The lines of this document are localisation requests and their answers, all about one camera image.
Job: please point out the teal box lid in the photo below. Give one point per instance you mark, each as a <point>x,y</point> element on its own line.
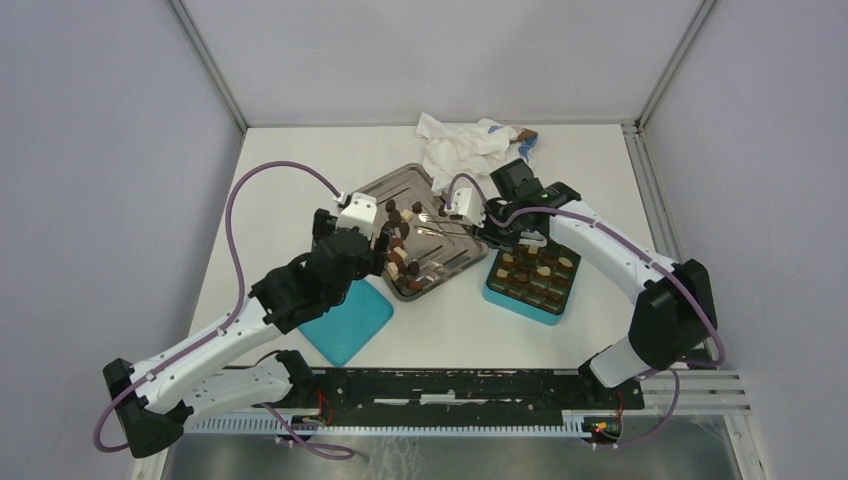
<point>344,330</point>

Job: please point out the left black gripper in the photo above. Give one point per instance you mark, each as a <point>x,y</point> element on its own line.
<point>374,259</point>

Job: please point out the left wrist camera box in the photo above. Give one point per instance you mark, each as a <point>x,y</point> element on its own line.
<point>360,214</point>

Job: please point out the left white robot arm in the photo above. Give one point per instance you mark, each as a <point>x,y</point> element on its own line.
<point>153,401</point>

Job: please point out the steel tongs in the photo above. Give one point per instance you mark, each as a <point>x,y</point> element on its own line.
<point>444,225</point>

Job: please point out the steel tray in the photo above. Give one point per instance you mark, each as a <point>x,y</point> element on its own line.
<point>418,263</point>

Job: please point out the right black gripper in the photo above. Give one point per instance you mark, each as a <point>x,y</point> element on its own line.
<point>487,235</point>

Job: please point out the white oval chocolate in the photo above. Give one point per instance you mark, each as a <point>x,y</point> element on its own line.
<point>565,263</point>

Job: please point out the teal chocolate box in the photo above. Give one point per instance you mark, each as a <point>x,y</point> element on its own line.
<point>514,285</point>

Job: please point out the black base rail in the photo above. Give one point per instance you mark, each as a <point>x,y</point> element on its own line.
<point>374,397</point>

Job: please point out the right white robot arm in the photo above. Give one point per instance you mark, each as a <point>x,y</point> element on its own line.
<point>674,309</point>

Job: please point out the white crumpled cloth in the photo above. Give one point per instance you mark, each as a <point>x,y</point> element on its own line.
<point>476,149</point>

